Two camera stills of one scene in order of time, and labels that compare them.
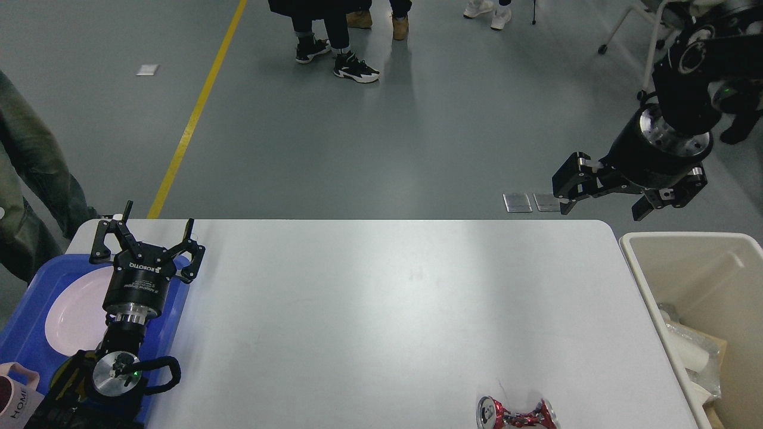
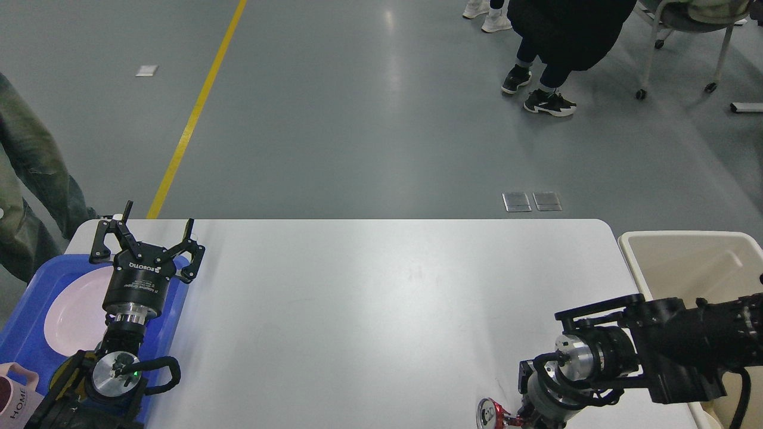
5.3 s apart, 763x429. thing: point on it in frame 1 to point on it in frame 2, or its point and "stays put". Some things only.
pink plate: (75, 320) stays put
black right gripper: (648, 153) to (552, 397)
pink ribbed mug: (18, 401) stays put
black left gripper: (137, 286) stays put
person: (320, 25) to (565, 36)
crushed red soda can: (491, 413) stays put
